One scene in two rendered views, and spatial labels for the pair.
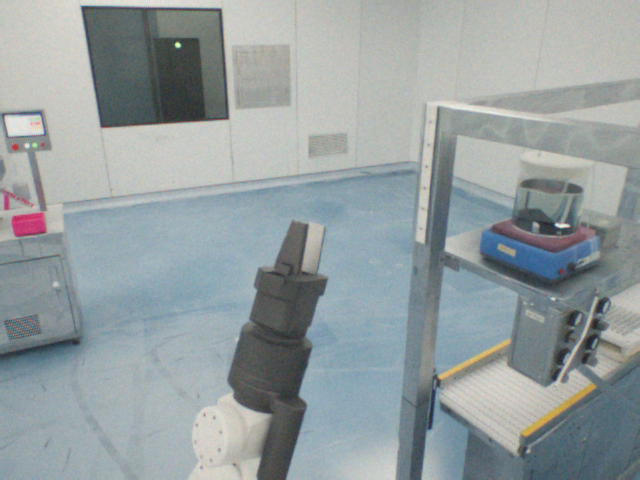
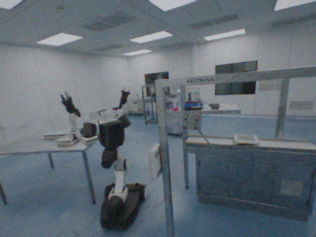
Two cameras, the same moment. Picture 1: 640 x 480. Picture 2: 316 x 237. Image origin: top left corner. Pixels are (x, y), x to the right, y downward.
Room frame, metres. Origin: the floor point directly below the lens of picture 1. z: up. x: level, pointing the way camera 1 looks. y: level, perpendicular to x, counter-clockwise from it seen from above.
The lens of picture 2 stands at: (-0.33, -1.90, 1.66)
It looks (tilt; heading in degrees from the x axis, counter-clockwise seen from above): 14 degrees down; 57
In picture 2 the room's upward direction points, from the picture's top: 5 degrees counter-clockwise
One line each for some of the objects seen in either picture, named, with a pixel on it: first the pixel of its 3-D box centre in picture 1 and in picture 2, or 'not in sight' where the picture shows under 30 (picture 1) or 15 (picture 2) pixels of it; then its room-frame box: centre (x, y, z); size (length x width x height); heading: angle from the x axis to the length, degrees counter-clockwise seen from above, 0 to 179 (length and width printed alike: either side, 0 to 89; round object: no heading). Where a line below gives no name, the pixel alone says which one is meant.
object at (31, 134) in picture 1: (33, 162); not in sight; (3.03, 1.69, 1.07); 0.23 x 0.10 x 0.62; 115
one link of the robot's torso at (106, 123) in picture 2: not in sight; (110, 132); (0.22, -0.14, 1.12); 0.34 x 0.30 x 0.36; 6
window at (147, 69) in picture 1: (161, 67); (234, 79); (5.73, 1.62, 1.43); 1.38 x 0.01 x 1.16; 115
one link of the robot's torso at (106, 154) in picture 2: not in sight; (110, 155); (0.17, -0.16, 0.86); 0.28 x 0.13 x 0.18; 50
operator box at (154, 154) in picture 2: not in sight; (156, 161); (0.35, -0.84, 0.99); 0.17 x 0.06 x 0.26; 36
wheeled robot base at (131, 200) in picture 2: not in sight; (120, 198); (0.24, -0.07, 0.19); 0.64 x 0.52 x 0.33; 50
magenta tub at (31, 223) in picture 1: (29, 224); not in sight; (2.70, 1.60, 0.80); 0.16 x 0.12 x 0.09; 115
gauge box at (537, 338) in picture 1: (559, 326); (191, 120); (1.06, -0.58, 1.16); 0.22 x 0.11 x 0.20; 126
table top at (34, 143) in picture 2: not in sight; (58, 137); (-0.24, 1.17, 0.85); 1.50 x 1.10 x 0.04; 140
